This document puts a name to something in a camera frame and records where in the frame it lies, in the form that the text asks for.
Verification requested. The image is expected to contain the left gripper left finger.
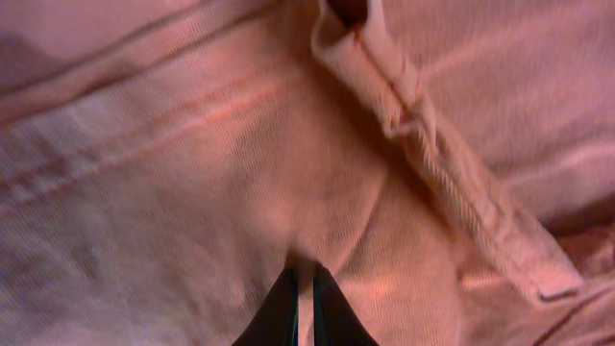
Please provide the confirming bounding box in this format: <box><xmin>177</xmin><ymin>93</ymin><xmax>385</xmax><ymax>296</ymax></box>
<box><xmin>233</xmin><ymin>269</ymin><xmax>299</xmax><ymax>346</ymax></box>

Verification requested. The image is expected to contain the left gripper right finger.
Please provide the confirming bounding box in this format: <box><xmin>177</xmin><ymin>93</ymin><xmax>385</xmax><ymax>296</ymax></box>
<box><xmin>313</xmin><ymin>264</ymin><xmax>378</xmax><ymax>346</ymax></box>

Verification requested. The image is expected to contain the plain orange-red t-shirt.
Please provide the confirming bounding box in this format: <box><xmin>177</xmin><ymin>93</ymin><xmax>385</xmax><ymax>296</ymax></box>
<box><xmin>1</xmin><ymin>1</ymin><xmax>614</xmax><ymax>345</ymax></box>

